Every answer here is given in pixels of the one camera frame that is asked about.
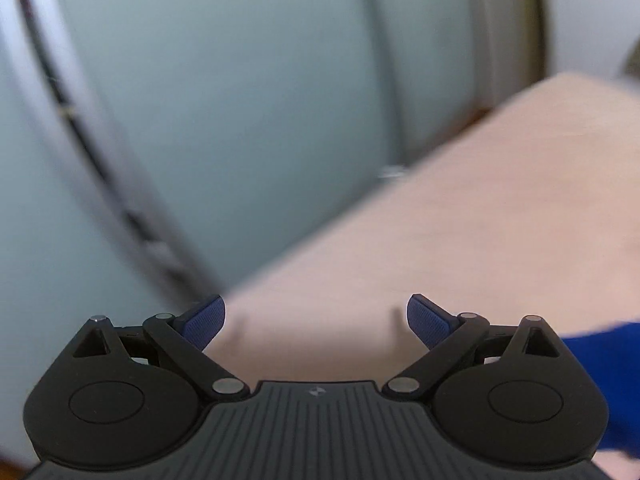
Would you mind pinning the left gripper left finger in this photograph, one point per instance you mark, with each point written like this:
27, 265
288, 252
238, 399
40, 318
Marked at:
119, 397

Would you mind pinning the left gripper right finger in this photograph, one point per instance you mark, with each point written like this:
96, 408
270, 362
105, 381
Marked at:
510, 395

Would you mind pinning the blue knit sweater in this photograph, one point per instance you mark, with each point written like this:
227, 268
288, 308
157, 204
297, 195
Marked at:
611, 358

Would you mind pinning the pink bed sheet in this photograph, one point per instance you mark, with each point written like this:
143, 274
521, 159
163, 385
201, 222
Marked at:
534, 210

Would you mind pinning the frosted glass wardrobe door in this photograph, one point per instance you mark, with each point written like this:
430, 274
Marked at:
155, 153

